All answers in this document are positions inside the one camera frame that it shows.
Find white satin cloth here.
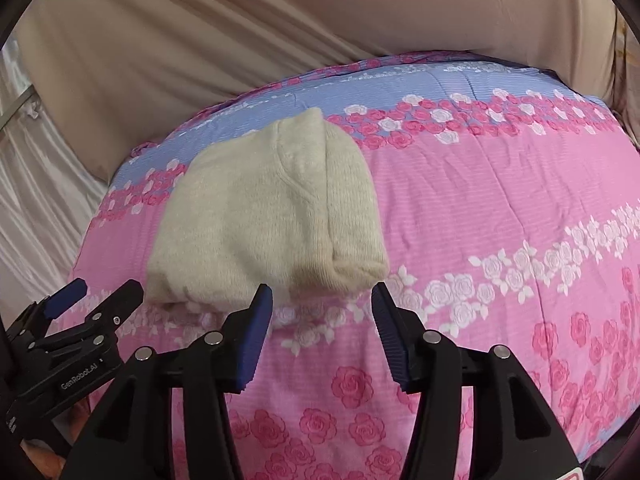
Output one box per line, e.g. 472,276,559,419
0,40,109,311

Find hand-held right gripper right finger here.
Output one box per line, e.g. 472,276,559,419
370,281,577,480

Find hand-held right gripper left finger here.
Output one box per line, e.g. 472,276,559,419
60,284,274,480

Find cream knit cardigan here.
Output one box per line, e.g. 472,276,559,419
145,106,391,311

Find person's left forearm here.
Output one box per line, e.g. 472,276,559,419
22,402,93,480

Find pink floral blanket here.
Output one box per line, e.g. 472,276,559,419
70,50,640,480

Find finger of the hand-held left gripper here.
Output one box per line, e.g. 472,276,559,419
12,279,90,342
84,280,146,339

